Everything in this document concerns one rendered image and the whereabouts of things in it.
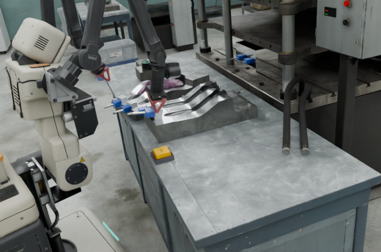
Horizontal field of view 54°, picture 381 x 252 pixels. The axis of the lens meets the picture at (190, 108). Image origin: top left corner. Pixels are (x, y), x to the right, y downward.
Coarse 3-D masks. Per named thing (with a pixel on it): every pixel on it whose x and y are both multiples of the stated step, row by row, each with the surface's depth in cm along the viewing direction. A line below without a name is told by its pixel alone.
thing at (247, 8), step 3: (243, 3) 798; (243, 6) 800; (246, 6) 799; (249, 6) 796; (243, 9) 802; (246, 9) 774; (249, 9) 767; (252, 9) 764; (255, 9) 761; (243, 12) 805; (252, 12) 743
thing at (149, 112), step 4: (156, 104) 169; (144, 108) 167; (148, 108) 167; (152, 108) 168; (156, 108) 166; (136, 112) 165; (140, 112) 165; (144, 112) 166; (148, 112) 165; (152, 112) 165; (160, 112) 167; (148, 116) 166; (152, 116) 166; (156, 116) 167; (160, 116) 168
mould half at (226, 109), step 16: (224, 96) 173; (240, 96) 190; (192, 112) 173; (208, 112) 169; (224, 112) 172; (240, 112) 176; (256, 112) 179; (160, 128) 164; (176, 128) 166; (192, 128) 169; (208, 128) 172
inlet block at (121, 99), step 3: (117, 96) 202; (120, 96) 202; (123, 96) 201; (126, 96) 201; (117, 99) 202; (120, 99) 200; (123, 99) 200; (126, 99) 201; (111, 102) 201; (114, 102) 199; (117, 102) 198; (120, 102) 199; (123, 102) 200; (108, 105) 198; (111, 105) 198; (114, 105) 199; (117, 105) 199; (120, 105) 200
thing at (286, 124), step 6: (288, 96) 172; (288, 102) 169; (288, 108) 165; (288, 114) 162; (288, 120) 159; (288, 126) 156; (288, 132) 153; (288, 138) 151; (282, 144) 150; (288, 144) 148; (282, 150) 147; (288, 150) 146
